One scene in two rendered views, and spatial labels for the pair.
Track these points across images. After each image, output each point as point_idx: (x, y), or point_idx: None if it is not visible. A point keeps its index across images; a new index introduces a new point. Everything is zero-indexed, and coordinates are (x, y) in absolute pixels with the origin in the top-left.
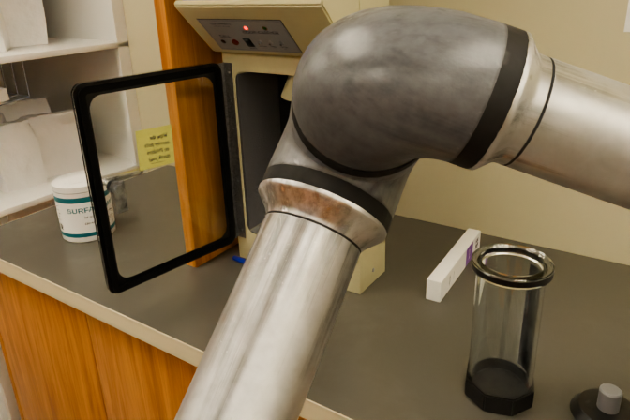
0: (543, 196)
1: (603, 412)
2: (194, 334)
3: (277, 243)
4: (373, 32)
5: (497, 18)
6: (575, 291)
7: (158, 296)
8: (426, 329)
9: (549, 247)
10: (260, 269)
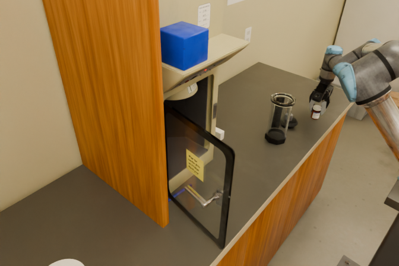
0: None
1: (291, 120)
2: (239, 219)
3: (393, 103)
4: None
5: None
6: (221, 107)
7: (200, 239)
8: (241, 145)
9: None
10: (396, 109)
